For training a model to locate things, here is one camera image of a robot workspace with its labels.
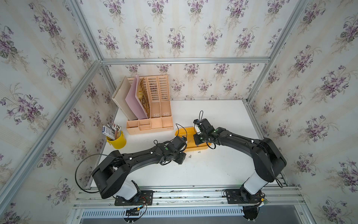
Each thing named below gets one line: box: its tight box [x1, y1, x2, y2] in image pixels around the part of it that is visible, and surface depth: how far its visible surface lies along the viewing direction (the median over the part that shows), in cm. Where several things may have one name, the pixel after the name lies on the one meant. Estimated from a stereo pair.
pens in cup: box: [101, 122, 122, 140], surface depth 85 cm
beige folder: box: [111, 75, 138, 121], surface depth 87 cm
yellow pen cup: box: [106, 131, 127, 150], surface depth 89 cm
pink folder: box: [124, 74, 148, 120], surface depth 89 cm
